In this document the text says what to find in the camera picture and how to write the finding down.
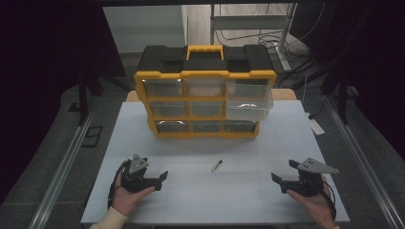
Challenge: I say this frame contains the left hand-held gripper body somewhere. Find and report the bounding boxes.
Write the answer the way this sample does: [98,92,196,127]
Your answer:
[121,154,150,194]

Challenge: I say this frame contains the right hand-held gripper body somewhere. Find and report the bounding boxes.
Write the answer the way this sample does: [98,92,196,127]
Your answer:
[294,156,340,198]

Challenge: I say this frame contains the small metal screw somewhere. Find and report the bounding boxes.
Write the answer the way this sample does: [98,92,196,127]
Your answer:
[210,159,224,174]

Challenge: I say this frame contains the clear plastic drawer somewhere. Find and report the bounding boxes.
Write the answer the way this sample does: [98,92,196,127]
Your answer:
[224,78,275,122]

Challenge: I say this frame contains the person's left hand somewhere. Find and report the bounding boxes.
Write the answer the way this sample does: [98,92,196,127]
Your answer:
[111,173,157,217]

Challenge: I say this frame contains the person's right hand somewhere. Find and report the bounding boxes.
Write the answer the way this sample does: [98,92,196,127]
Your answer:
[286,176,338,229]

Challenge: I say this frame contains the set of closed clear drawers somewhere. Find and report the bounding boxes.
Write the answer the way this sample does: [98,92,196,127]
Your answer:
[141,78,258,135]

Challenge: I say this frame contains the black metal stand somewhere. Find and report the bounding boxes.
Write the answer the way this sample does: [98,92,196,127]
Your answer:
[68,67,103,127]
[319,68,358,126]

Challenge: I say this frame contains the yellow black drawer organizer cabinet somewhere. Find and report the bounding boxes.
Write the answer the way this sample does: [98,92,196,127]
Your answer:
[134,44,278,139]

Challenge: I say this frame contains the dark curtain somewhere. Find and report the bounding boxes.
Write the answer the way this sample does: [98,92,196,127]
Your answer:
[290,0,405,161]
[0,0,127,204]

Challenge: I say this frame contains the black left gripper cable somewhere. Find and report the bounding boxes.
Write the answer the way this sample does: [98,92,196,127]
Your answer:
[107,159,129,210]

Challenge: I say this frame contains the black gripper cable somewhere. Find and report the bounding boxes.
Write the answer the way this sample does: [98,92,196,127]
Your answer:
[107,159,129,210]
[321,178,338,221]

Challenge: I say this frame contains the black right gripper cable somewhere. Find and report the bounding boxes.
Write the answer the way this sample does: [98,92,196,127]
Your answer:
[321,178,338,221]

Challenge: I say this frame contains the black rectangular floor frame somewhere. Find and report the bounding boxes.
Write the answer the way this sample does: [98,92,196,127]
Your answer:
[80,125,104,149]

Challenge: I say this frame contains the aluminium rail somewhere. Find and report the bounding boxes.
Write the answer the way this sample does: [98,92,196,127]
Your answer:
[28,106,97,229]
[324,94,405,229]

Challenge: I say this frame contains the bundle of black floor cables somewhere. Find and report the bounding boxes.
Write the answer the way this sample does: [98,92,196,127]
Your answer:
[215,29,323,91]

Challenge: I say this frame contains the yellow carry handle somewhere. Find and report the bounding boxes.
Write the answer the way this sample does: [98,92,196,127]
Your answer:
[185,44,224,62]

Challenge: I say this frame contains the grey metal desk frame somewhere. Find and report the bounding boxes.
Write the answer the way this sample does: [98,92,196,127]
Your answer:
[209,3,298,73]

